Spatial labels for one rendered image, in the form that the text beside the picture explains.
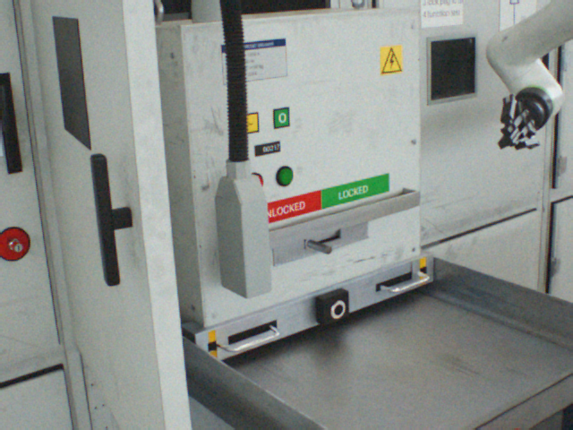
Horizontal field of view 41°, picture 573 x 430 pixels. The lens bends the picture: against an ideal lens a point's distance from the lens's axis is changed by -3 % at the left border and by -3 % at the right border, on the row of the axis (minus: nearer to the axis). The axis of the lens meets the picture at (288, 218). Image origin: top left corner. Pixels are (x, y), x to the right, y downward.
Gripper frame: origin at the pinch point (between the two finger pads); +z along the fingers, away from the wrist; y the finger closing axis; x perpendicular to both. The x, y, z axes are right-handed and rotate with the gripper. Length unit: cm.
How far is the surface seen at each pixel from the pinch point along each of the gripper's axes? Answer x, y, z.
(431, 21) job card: -10.1, 28.5, -23.1
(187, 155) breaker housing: -24, 28, 60
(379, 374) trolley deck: -19, -16, 54
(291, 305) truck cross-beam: -31, -2, 49
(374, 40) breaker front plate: -3.9, 29.5, 25.6
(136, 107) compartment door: 1, 34, 95
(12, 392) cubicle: -73, 9, 75
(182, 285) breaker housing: -39, 11, 60
